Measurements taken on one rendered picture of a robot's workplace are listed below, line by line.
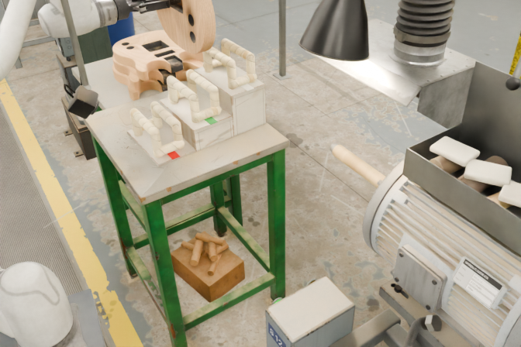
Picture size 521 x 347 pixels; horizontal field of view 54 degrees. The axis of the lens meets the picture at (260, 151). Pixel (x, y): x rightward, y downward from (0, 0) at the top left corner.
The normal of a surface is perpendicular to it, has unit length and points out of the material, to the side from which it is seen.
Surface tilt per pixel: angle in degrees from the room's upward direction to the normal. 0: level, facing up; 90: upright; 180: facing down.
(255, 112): 90
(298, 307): 0
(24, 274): 6
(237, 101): 90
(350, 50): 71
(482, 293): 62
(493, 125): 90
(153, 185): 0
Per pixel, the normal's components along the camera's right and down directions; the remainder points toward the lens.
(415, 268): -0.84, 0.33
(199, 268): -0.03, -0.82
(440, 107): 0.54, 0.47
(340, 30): -0.06, 0.20
